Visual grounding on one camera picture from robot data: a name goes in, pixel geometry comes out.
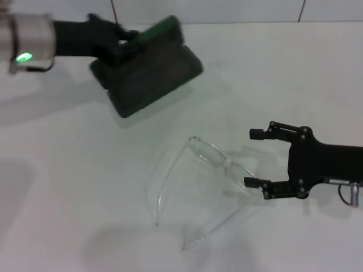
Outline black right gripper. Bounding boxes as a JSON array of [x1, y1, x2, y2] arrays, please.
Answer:
[[243, 120, 363, 201]]

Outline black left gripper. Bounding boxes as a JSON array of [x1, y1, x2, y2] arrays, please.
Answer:
[[53, 13, 140, 61]]

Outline green glasses case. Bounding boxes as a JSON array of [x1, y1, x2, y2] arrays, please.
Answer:
[[89, 15, 205, 119]]

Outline clear white glasses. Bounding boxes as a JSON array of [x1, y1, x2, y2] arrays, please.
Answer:
[[144, 135, 256, 252]]

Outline translucent right wrist connector stub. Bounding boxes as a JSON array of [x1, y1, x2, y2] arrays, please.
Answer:
[[349, 182, 360, 206]]

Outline right wrist grey cable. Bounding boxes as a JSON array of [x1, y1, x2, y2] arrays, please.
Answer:
[[338, 181, 363, 207]]

